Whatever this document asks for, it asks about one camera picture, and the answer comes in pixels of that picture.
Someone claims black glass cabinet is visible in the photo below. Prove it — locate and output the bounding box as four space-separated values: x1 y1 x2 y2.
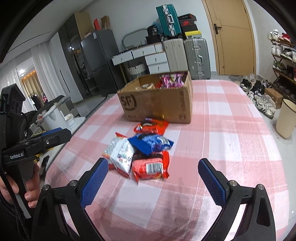
58 13 99 99

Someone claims white drawer desk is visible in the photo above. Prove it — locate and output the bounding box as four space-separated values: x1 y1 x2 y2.
111 42 170 74

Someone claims striped laundry basket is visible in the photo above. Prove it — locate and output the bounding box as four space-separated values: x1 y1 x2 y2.
127 64 149 80

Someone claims pink checkered tablecloth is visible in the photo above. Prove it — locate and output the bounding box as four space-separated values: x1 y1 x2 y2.
45 79 291 241

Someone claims small cardboard box on floor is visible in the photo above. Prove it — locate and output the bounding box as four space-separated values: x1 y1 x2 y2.
264 88 283 109

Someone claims cream trash bin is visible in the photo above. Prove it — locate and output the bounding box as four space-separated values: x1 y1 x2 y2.
276 99 296 139

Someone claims arched mirror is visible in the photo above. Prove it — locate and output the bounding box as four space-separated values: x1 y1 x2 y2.
121 28 148 50

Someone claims beige suitcase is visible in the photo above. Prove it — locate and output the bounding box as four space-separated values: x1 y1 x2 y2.
163 38 188 72

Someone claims red white balloon snack bag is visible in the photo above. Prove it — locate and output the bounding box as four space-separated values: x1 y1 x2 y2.
132 151 170 182

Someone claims dark refrigerator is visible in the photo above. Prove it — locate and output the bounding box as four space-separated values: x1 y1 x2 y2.
81 30 125 96

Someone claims wooden door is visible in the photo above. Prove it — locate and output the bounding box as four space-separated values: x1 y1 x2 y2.
202 0 256 76

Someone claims teal suitcase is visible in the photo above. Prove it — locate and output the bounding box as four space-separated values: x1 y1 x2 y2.
156 4 182 38

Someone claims stack of shoe boxes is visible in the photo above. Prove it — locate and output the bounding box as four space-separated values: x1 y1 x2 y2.
178 14 202 40

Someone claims white noodle snack bag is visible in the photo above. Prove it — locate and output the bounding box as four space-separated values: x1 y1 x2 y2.
135 83 155 91

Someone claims silver suitcase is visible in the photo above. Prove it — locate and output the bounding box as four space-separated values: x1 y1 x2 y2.
184 38 211 80

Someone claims purple grape candy bag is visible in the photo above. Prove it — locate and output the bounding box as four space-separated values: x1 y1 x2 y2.
160 73 184 89

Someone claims red orange oreo snack pack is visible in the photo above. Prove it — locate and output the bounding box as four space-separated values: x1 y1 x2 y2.
133 118 169 135

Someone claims blue oreo cookie pack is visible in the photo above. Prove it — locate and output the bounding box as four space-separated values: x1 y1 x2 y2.
128 133 174 156

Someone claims SF cardboard box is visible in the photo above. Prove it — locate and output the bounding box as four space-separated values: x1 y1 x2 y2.
117 71 193 123

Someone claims wooden shoe rack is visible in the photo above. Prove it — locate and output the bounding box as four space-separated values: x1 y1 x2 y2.
271 39 295 103

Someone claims white electric kettle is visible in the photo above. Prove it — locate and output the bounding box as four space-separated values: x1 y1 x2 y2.
41 104 72 131

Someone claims pile of sneakers on floor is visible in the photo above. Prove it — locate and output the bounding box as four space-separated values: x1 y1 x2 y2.
240 74 276 120

